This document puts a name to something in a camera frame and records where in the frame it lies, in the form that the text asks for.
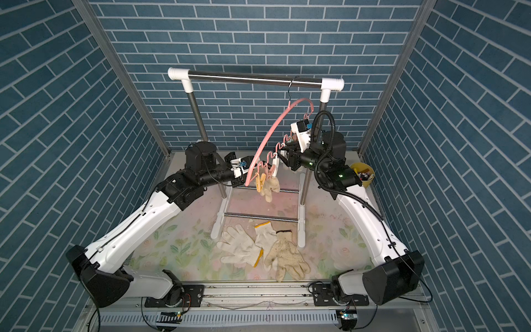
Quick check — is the white glove yellow cuff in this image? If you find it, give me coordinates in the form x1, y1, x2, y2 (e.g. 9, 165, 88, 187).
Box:
254, 221, 277, 271

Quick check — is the white cotton glove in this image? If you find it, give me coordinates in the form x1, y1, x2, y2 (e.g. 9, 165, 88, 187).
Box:
217, 225, 264, 267

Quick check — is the beige cotton glove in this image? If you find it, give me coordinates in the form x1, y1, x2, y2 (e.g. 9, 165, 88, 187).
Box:
260, 177, 280, 203

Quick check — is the metal clothes drying rack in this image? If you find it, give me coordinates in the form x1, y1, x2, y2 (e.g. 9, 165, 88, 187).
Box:
167, 66, 345, 249

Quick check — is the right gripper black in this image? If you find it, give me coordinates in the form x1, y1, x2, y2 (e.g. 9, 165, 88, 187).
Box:
275, 144, 330, 177

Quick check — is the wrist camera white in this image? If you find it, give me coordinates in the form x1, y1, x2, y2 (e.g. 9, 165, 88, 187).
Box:
230, 156, 250, 178
290, 119, 312, 152

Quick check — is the beige glove dark cuff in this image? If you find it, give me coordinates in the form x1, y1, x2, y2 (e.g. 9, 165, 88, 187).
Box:
264, 230, 311, 282

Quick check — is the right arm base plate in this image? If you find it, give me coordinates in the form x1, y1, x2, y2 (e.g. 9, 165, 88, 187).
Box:
307, 281, 369, 307

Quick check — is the aluminium front rail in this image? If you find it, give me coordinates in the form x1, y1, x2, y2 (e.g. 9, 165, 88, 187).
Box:
73, 282, 438, 331

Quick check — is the pink clip hanger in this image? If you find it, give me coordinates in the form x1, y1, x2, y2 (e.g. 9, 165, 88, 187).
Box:
244, 76, 315, 194

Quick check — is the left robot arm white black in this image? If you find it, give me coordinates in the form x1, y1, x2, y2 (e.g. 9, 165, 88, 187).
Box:
66, 141, 259, 308

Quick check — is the yellow cup with pens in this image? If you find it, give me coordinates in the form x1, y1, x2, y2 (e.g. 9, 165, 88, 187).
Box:
351, 162, 376, 188

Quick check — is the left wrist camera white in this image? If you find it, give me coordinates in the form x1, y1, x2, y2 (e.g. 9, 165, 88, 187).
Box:
230, 156, 250, 178

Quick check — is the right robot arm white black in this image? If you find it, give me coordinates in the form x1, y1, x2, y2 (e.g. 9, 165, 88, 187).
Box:
280, 129, 425, 305

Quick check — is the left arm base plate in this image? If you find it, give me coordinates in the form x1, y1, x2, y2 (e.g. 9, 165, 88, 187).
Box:
144, 284, 205, 309

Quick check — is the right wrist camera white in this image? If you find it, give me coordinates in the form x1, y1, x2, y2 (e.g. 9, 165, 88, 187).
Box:
290, 119, 312, 152

